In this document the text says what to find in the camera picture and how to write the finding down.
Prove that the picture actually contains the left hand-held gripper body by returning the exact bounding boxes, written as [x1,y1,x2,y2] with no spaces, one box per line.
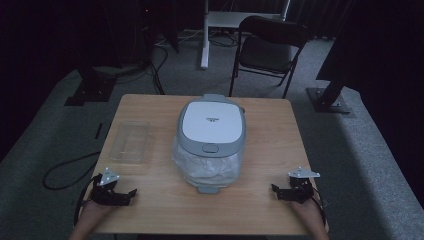
[89,167,132,207]

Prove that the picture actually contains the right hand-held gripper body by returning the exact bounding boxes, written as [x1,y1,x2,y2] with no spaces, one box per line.
[279,167,321,205]

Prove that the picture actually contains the clear plastic tray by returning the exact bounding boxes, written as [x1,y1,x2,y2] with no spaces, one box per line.
[109,120,151,165]

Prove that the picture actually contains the person's right hand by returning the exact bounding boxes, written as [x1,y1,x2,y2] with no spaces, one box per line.
[289,197,324,225]

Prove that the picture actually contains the person's left hand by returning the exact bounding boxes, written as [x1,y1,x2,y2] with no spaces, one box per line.
[78,199,116,225]

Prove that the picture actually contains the white plastic bin bag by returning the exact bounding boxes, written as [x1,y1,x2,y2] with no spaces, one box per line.
[171,135,244,189]

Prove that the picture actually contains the black slanted stand with base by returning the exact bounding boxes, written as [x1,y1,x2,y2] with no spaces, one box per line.
[306,33,352,115]

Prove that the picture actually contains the black stand with flat base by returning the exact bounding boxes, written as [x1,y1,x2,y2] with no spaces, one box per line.
[63,63,118,107]

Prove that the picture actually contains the black folding chair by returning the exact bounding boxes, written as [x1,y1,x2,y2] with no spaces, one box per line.
[228,15,310,100]

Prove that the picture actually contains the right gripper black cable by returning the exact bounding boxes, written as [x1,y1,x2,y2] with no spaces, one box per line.
[311,187,328,228]

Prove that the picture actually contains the black floor cable loop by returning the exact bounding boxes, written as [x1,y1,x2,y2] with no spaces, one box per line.
[42,151,102,191]

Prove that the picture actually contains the black cables by stand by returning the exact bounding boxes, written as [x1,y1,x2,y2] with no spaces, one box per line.
[144,41,169,96]

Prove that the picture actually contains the white desk frame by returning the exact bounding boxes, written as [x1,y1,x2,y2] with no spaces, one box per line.
[200,0,292,70]

